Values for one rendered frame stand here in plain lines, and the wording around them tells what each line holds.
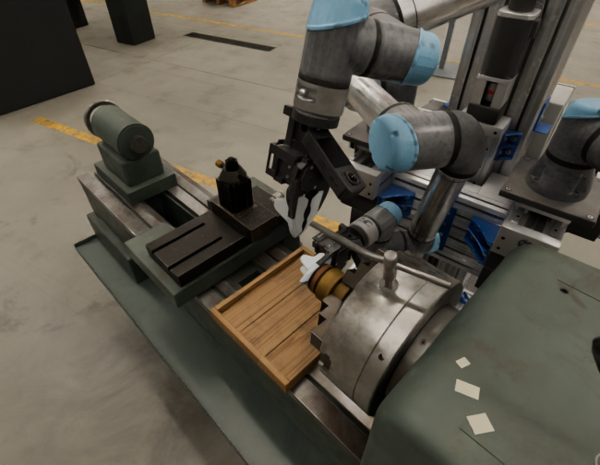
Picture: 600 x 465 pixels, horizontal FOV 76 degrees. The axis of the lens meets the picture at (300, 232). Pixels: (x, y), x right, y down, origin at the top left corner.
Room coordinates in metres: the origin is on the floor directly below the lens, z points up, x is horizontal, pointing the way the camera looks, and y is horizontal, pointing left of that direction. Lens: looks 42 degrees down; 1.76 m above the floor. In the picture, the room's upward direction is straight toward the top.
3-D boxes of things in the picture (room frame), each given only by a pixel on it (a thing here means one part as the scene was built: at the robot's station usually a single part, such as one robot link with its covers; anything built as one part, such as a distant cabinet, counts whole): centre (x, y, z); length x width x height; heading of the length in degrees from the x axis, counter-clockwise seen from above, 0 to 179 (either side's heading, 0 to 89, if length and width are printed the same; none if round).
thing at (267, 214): (0.93, 0.18, 1.00); 0.20 x 0.10 x 0.05; 45
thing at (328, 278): (0.56, -0.08, 1.08); 0.09 x 0.09 x 0.09; 45
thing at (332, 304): (0.45, -0.06, 1.09); 0.12 x 0.11 x 0.05; 135
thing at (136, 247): (0.95, 0.26, 0.90); 0.53 x 0.30 x 0.06; 135
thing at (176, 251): (0.90, 0.24, 0.95); 0.43 x 0.18 x 0.04; 135
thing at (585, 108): (0.84, -0.69, 1.33); 0.13 x 0.12 x 0.14; 13
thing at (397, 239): (0.80, -0.24, 0.98); 0.11 x 0.08 x 0.11; 100
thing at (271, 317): (0.65, 0.01, 0.89); 0.36 x 0.30 x 0.04; 135
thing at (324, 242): (0.69, -0.10, 1.08); 0.12 x 0.09 x 0.08; 133
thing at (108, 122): (1.31, 0.67, 1.01); 0.30 x 0.20 x 0.29; 45
